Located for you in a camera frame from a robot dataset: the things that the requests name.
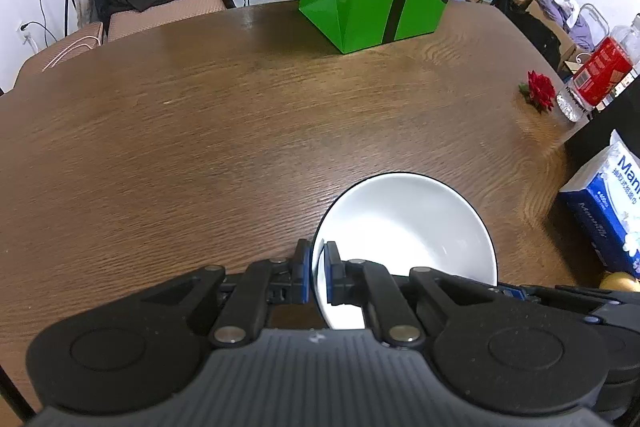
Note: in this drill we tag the pale purple garment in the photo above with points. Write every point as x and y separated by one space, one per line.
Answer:
560 4

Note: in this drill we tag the red flower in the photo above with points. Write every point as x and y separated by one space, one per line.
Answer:
541 87

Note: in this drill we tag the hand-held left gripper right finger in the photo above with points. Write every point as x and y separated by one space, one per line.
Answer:
330 272

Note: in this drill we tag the yellow mug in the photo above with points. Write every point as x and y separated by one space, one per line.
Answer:
622 282

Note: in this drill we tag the white bowl with dark rim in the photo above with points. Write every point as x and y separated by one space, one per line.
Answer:
410 227

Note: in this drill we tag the red label water bottle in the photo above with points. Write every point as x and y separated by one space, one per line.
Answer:
600 72

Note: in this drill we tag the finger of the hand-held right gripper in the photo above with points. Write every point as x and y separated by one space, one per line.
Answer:
510 292
600 294

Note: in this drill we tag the blue tissue pack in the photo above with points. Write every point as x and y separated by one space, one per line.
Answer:
605 217

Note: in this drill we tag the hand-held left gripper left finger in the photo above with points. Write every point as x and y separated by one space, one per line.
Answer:
301 267

